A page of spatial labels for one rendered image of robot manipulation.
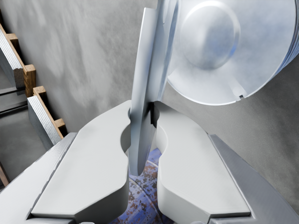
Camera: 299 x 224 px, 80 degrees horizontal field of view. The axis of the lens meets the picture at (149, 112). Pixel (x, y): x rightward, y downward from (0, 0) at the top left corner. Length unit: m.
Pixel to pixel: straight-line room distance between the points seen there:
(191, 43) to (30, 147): 3.50
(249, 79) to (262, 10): 0.12
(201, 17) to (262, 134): 0.54
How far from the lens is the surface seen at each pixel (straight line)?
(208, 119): 0.87
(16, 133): 3.82
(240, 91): 0.41
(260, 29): 0.38
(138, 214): 0.89
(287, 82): 0.73
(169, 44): 0.29
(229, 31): 0.39
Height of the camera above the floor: 0.70
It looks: 39 degrees down
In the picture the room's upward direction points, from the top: 117 degrees counter-clockwise
